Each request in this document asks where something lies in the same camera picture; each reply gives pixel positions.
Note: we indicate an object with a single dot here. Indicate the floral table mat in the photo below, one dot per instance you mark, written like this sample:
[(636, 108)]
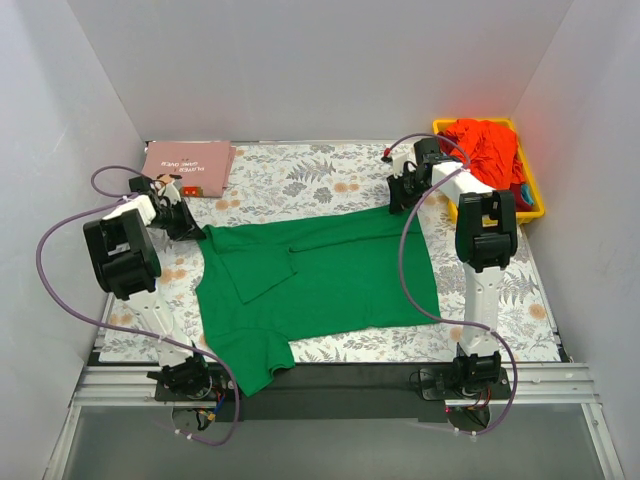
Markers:
[(277, 182)]

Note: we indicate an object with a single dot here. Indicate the yellow plastic bin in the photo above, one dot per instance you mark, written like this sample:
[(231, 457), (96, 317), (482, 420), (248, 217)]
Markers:
[(522, 215)]

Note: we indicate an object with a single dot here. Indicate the folded pink t-shirt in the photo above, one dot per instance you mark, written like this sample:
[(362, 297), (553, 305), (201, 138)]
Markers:
[(202, 169)]

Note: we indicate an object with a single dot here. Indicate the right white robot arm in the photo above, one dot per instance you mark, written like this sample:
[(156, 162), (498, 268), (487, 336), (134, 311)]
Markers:
[(485, 241)]

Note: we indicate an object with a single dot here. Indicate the blue cloth in bin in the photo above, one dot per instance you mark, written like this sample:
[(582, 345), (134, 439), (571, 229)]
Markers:
[(524, 196)]

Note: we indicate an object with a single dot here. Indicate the aluminium frame rail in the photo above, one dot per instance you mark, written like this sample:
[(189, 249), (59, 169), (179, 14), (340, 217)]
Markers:
[(324, 421)]

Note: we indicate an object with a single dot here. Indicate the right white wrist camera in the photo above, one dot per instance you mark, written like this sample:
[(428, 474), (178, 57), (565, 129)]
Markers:
[(397, 162)]

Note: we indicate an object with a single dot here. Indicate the green t-shirt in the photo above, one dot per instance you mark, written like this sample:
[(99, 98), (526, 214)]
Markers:
[(267, 285)]

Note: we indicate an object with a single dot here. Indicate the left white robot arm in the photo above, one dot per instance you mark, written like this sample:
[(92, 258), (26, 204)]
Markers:
[(126, 265)]

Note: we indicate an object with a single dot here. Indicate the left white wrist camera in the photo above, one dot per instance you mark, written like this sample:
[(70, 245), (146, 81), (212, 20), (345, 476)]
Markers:
[(166, 189)]

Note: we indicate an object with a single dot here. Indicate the red t-shirt in bin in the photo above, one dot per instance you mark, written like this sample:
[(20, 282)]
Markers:
[(492, 148)]

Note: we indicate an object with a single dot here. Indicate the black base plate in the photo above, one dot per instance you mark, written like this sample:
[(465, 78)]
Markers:
[(323, 391)]

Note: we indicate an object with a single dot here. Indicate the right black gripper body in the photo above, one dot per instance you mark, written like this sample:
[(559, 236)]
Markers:
[(401, 189)]

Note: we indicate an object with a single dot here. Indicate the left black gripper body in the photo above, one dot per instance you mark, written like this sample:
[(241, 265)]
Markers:
[(179, 222)]

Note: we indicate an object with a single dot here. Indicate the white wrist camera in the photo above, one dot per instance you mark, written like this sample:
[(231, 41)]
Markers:
[(397, 162), (166, 189)]

